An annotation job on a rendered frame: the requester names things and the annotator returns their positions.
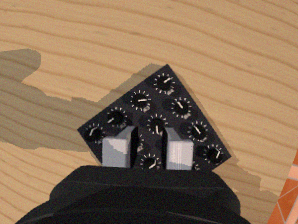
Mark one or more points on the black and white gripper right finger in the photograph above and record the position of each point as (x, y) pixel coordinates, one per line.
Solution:
(176, 154)

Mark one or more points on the black knob box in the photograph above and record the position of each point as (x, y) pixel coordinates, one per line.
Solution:
(154, 102)

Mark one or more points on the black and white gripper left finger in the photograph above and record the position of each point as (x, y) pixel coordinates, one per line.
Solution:
(121, 151)

